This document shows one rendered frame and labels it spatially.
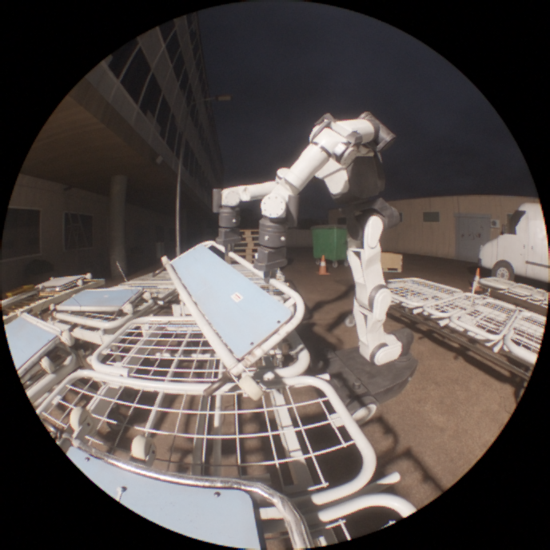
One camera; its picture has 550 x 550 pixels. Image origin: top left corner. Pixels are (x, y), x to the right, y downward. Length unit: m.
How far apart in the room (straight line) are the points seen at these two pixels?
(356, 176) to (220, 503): 0.98
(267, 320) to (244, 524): 0.46
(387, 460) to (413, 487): 0.21
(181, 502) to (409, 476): 0.90
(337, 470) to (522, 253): 6.61
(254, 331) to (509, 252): 6.80
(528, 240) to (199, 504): 7.01
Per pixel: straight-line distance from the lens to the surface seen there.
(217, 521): 0.35
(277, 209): 0.52
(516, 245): 6.88
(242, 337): 0.51
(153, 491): 0.38
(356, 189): 0.83
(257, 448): 1.02
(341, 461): 1.00
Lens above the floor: 0.89
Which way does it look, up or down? 10 degrees down
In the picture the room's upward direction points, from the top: 1 degrees counter-clockwise
